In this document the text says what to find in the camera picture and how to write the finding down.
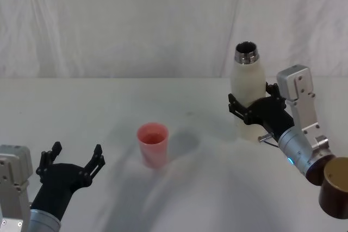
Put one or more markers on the white table cloth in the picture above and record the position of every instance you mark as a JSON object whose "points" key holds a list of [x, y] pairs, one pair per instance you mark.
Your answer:
{"points": [[163, 202]]}

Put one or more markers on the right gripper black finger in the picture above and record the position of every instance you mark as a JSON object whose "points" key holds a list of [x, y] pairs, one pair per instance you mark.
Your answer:
{"points": [[275, 92], [237, 107]]}

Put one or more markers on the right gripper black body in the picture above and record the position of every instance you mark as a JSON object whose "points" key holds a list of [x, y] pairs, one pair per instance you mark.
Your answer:
{"points": [[272, 115]]}

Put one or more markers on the white wrinkled backdrop cloth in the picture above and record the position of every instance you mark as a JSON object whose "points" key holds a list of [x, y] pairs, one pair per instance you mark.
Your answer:
{"points": [[136, 25]]}

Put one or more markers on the pink cup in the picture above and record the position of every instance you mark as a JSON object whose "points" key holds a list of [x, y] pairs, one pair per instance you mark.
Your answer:
{"points": [[153, 150]]}

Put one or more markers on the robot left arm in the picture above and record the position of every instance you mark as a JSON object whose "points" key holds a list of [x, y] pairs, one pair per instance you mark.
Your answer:
{"points": [[15, 188]]}

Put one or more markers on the cream vacuum bottle steel neck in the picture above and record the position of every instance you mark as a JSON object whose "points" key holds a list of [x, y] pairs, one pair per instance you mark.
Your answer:
{"points": [[248, 80]]}

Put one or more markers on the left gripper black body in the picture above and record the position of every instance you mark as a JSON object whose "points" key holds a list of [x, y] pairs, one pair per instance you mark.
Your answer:
{"points": [[58, 185]]}

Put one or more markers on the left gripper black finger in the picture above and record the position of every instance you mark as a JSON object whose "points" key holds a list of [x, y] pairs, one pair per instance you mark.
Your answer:
{"points": [[95, 161], [48, 158]]}

